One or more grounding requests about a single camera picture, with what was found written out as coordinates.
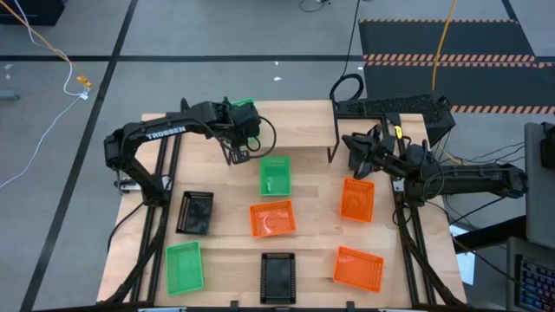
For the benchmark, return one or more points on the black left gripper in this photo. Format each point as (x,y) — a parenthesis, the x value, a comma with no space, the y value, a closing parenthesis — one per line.
(245,123)

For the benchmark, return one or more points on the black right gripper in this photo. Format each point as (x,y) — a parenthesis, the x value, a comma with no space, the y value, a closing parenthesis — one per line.
(381,151)

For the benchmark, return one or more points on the green plastic basket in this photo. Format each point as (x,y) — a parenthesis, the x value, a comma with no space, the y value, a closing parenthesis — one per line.
(184,268)
(275,177)
(243,102)

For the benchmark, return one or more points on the orange plastic basket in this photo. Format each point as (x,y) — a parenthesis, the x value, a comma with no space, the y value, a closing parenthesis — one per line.
(359,269)
(357,200)
(273,219)

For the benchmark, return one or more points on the black plastic basket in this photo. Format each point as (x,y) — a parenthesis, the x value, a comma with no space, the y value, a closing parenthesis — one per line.
(195,213)
(278,279)

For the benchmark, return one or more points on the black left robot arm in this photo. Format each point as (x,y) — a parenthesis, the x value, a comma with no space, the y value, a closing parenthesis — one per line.
(165,132)

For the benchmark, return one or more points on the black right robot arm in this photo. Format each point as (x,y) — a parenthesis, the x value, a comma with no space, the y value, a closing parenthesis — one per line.
(468,180)

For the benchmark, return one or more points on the wooden shelf with black legs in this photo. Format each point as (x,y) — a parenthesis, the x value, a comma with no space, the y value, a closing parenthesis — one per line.
(299,123)

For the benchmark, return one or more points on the small yellow tag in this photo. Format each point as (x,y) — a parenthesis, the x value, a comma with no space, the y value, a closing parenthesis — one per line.
(399,132)

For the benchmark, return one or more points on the black perforated case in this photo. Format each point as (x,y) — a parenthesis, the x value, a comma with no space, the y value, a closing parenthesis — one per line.
(407,106)

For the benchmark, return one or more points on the white floor sheet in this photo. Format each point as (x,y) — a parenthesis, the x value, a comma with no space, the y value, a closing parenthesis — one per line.
(466,264)

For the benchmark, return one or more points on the black striped floor mat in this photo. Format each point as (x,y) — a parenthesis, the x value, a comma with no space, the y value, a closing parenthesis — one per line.
(477,39)

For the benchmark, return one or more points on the grey desk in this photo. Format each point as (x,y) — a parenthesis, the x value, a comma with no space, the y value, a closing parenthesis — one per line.
(537,195)

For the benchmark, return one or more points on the black device on desk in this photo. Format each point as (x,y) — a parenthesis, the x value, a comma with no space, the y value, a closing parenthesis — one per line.
(548,149)

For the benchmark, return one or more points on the grey side table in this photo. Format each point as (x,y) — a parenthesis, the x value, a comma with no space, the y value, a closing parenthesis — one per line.
(511,268)

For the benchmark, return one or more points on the backlit keyboard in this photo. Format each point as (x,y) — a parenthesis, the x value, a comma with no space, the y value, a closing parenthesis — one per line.
(537,286)

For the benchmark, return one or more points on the small grey floor object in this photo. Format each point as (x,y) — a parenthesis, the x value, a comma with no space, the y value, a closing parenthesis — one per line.
(8,95)

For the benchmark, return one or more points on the dark cabinet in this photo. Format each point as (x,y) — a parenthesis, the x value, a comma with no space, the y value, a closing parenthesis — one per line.
(30,11)

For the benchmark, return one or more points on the black aluminium table frame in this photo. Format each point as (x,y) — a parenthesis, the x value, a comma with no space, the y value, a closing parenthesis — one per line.
(392,118)

